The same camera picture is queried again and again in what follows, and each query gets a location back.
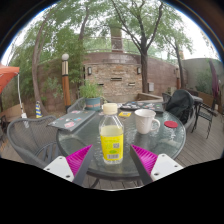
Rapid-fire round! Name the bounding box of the grey laptop with stickers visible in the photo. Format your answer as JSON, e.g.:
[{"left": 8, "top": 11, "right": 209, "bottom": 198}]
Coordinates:
[{"left": 47, "top": 109, "right": 97, "bottom": 133}]

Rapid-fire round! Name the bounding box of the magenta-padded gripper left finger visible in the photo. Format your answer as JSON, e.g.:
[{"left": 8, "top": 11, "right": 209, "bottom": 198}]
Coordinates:
[{"left": 43, "top": 144, "right": 96, "bottom": 187}]

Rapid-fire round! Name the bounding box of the grey mesh armchair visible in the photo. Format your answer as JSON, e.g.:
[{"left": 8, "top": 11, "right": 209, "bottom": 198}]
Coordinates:
[
  {"left": 161, "top": 91, "right": 198, "bottom": 132},
  {"left": 6, "top": 115, "right": 84, "bottom": 169},
  {"left": 66, "top": 97, "right": 87, "bottom": 114}
]

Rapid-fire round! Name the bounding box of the black metal chair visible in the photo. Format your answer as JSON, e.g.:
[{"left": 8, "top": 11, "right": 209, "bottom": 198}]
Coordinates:
[{"left": 196, "top": 99, "right": 220, "bottom": 140}]

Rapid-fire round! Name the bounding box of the potted green plant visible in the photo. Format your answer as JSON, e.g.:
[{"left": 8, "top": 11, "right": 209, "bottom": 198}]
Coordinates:
[{"left": 79, "top": 79, "right": 104, "bottom": 112}]

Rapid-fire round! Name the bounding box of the flat round red coaster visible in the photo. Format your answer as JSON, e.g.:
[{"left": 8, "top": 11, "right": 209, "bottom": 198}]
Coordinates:
[{"left": 163, "top": 120, "right": 179, "bottom": 129}]

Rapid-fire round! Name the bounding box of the round patio table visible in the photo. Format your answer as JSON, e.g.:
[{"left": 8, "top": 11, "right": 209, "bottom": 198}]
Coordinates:
[{"left": 186, "top": 88, "right": 204, "bottom": 105}]

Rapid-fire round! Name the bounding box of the black backpack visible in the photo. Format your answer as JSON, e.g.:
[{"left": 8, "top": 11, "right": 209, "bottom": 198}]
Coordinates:
[{"left": 165, "top": 88, "right": 195, "bottom": 125}]

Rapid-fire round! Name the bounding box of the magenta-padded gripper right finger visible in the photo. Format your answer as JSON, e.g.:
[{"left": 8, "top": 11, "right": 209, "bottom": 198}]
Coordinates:
[{"left": 129, "top": 144, "right": 184, "bottom": 186}]

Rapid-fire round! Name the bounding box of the blue and yellow striped cone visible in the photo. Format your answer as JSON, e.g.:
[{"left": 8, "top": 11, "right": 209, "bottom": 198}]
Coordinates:
[{"left": 34, "top": 100, "right": 44, "bottom": 119}]

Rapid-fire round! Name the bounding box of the slim tree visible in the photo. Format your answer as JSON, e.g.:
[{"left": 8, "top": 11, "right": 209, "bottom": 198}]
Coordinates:
[{"left": 159, "top": 13, "right": 198, "bottom": 89}]

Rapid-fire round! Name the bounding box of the leaning tree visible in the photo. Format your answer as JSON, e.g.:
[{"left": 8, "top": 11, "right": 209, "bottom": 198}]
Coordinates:
[{"left": 9, "top": 0, "right": 98, "bottom": 116}]

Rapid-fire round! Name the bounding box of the wooden lamp post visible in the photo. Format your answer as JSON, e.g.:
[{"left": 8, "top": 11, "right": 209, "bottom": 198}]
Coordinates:
[{"left": 61, "top": 53, "right": 72, "bottom": 113}]

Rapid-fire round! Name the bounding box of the dark forked tree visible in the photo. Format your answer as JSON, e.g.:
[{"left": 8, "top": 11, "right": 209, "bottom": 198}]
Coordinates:
[{"left": 109, "top": 0, "right": 168, "bottom": 94}]

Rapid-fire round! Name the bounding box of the white mug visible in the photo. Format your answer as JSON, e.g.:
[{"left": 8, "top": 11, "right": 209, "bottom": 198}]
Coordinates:
[{"left": 134, "top": 108, "right": 161, "bottom": 135}]

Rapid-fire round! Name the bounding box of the clear bottle with yellow label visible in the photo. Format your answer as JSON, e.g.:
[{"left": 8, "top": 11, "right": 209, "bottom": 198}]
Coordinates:
[{"left": 98, "top": 102, "right": 125, "bottom": 166}]

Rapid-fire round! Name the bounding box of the orange patio umbrella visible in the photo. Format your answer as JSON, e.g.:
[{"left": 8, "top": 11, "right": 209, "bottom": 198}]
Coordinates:
[{"left": 0, "top": 63, "right": 30, "bottom": 120}]

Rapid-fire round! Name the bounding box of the closed maroon umbrella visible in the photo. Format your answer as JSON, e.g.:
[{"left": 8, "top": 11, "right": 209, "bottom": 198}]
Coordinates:
[{"left": 209, "top": 59, "right": 221, "bottom": 104}]

